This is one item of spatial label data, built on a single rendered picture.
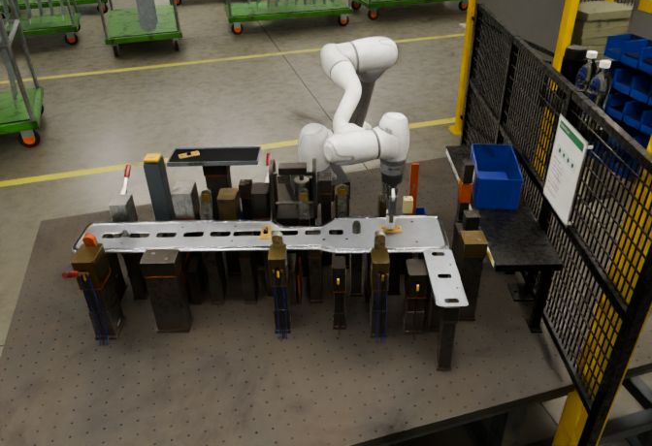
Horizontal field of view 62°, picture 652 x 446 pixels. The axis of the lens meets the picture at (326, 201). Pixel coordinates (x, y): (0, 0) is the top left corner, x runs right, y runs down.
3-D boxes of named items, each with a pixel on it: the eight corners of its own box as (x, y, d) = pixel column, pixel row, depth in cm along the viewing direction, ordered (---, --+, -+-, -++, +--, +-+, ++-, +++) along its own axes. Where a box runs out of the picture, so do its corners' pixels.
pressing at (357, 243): (65, 258, 195) (64, 254, 194) (88, 223, 214) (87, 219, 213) (450, 252, 193) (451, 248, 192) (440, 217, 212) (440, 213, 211)
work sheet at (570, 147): (566, 229, 176) (587, 143, 160) (542, 193, 195) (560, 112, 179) (571, 229, 176) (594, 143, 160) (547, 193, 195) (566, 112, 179)
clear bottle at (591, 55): (572, 112, 185) (586, 54, 174) (566, 106, 190) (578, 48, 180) (592, 112, 185) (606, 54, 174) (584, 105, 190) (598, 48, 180)
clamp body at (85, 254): (91, 346, 198) (64, 268, 178) (105, 319, 209) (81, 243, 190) (115, 346, 197) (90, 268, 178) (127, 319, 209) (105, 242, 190)
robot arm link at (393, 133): (399, 146, 192) (365, 153, 188) (402, 106, 184) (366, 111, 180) (414, 160, 184) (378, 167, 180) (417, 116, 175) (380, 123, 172)
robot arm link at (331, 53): (328, 59, 209) (361, 52, 213) (312, 39, 222) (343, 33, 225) (329, 88, 219) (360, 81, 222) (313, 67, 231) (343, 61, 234)
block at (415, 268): (404, 341, 196) (408, 280, 181) (401, 318, 206) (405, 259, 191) (424, 340, 196) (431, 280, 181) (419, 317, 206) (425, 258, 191)
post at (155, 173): (161, 251, 245) (141, 165, 222) (165, 241, 252) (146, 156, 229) (178, 251, 245) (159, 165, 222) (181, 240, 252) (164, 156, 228)
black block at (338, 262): (332, 335, 199) (331, 273, 184) (332, 317, 208) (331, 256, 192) (346, 335, 199) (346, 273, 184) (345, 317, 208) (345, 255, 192)
